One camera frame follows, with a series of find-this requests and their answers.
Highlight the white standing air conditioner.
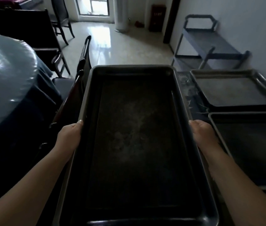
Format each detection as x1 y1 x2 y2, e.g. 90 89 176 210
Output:
114 0 130 33

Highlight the person's left forearm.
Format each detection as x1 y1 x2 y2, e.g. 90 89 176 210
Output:
0 145 75 226

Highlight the person's left hand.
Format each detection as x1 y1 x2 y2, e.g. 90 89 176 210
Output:
56 120 84 156

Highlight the dark metal baking tray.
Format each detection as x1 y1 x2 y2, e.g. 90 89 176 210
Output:
209 112 266 190

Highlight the large dark baking tray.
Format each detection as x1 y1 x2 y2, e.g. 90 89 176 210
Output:
53 65 220 226

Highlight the person's right hand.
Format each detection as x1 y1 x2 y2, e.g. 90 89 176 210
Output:
188 119 221 155

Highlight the dark wooden chair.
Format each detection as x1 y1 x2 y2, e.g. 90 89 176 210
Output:
51 0 75 46
0 8 71 78
38 36 92 158

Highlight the dark patterned table cover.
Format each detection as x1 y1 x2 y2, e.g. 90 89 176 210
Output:
177 71 212 121

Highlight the glass door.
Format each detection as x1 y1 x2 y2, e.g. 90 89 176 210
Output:
75 0 114 22

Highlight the grey metal baking tray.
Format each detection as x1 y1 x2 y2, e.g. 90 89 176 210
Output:
190 69 266 111

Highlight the red fire extinguisher cabinet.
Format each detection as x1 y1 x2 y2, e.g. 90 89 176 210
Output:
149 4 167 32

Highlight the round table with blue cloth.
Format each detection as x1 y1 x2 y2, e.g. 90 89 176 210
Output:
0 33 63 226

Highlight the person's right forearm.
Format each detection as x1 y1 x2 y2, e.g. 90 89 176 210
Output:
202 145 266 226

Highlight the grey utility cart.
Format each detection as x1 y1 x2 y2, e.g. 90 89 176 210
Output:
171 14 251 71

